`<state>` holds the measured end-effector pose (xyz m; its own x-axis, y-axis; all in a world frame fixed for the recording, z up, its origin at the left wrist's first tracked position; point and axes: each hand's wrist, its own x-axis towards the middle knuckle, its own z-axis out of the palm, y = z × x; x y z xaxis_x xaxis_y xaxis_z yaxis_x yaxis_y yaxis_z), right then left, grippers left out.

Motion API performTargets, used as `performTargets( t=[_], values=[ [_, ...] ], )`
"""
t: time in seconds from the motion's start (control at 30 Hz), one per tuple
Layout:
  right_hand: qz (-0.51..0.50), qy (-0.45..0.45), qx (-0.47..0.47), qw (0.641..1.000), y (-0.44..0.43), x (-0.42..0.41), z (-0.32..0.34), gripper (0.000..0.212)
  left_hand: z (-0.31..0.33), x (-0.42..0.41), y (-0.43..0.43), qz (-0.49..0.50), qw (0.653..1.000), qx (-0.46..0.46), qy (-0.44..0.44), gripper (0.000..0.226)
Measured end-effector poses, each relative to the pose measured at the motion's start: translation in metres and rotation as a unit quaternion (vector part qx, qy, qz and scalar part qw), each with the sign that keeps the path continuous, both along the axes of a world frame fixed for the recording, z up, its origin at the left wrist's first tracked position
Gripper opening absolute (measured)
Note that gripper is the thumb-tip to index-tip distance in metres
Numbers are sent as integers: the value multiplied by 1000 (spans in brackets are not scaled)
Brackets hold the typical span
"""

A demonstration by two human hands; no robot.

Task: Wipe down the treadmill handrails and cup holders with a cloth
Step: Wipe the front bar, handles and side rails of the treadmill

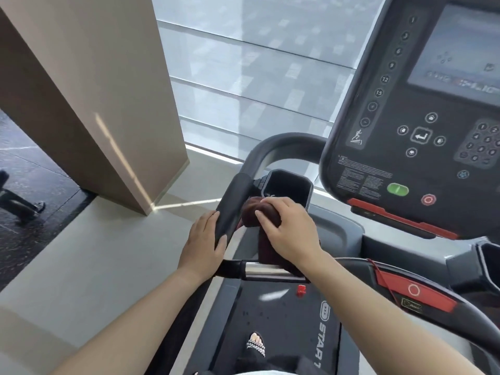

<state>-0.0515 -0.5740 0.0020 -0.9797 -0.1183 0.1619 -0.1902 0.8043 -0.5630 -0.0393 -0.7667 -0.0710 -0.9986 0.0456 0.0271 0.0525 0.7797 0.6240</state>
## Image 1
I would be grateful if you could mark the person's black trousers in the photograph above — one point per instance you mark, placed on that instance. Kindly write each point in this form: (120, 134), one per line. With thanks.
(273, 365)

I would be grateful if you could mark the dark brown cleaning cloth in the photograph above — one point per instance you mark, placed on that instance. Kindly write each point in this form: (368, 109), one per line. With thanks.
(250, 214)

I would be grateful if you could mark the black treadmill console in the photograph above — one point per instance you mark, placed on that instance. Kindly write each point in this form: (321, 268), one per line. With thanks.
(410, 171)

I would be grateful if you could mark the person's right hand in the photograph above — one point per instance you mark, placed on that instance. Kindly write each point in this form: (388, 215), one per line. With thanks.
(293, 238)

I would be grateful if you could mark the person's sandalled foot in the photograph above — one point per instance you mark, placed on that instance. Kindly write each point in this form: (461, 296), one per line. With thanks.
(256, 344)

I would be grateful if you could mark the person's left forearm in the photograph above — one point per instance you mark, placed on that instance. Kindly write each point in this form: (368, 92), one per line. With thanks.
(136, 331)

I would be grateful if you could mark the white window blind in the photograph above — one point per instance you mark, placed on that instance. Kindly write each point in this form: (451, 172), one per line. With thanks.
(254, 74)

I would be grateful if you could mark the black weight bench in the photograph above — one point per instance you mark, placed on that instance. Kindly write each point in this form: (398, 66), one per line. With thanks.
(19, 204)

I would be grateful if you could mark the person's left hand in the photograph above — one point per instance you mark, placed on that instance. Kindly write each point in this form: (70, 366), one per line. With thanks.
(201, 257)

